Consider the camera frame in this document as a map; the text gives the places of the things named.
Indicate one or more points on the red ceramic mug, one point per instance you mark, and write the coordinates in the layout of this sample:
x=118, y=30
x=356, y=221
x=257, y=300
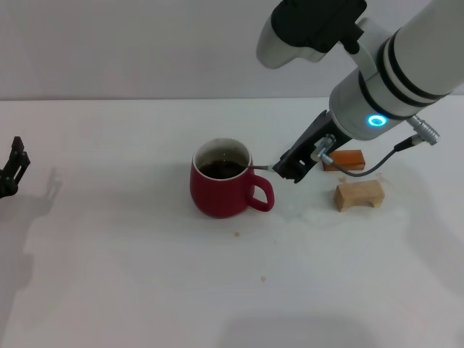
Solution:
x=221, y=197

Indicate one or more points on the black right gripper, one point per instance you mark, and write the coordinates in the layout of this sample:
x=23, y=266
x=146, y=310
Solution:
x=311, y=139

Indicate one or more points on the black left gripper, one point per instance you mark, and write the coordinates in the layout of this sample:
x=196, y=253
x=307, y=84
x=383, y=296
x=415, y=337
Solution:
x=6, y=185

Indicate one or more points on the light wooden arch block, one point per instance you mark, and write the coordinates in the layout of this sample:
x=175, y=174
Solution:
x=353, y=195

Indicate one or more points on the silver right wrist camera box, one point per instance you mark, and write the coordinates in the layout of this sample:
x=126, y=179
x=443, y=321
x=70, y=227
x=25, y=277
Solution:
x=275, y=47

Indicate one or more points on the orange-brown wooden block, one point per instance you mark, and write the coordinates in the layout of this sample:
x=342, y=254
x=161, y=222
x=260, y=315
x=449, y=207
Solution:
x=348, y=159

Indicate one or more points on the dark coffee liquid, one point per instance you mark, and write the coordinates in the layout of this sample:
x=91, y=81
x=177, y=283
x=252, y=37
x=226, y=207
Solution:
x=219, y=170

